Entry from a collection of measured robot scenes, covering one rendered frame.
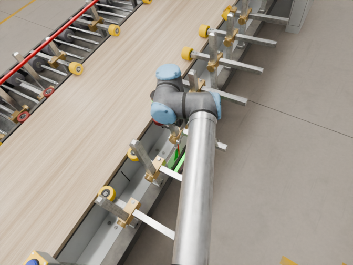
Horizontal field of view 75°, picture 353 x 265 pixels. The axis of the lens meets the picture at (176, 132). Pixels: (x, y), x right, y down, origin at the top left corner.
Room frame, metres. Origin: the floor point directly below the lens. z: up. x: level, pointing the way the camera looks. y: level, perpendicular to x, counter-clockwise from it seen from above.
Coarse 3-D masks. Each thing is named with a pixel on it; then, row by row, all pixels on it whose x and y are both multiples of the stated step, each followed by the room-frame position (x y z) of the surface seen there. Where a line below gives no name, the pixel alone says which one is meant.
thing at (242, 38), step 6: (210, 30) 1.38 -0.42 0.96; (216, 30) 1.36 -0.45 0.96; (222, 30) 1.35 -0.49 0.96; (222, 36) 1.32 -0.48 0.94; (240, 36) 1.24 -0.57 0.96; (246, 36) 1.22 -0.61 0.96; (252, 36) 1.20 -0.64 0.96; (246, 42) 1.20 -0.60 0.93; (252, 42) 1.17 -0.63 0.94; (258, 42) 1.15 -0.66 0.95; (264, 42) 1.12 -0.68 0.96; (270, 42) 1.11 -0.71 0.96; (276, 42) 1.09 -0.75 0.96
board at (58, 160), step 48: (192, 0) 1.93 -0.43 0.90; (144, 48) 1.48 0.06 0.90; (96, 96) 1.13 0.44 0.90; (144, 96) 1.02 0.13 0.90; (48, 144) 0.86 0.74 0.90; (96, 144) 0.76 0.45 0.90; (0, 192) 0.63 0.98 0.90; (48, 192) 0.55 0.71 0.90; (96, 192) 0.48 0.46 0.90; (0, 240) 0.38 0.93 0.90; (48, 240) 0.32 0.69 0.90
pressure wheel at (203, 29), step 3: (201, 27) 1.42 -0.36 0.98; (204, 27) 1.41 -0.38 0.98; (207, 27) 1.41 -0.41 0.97; (201, 30) 1.41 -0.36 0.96; (204, 30) 1.39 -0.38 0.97; (201, 33) 1.40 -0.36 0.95; (204, 33) 1.38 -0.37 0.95; (201, 36) 1.41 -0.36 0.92; (204, 36) 1.39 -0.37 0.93; (207, 36) 1.40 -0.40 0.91
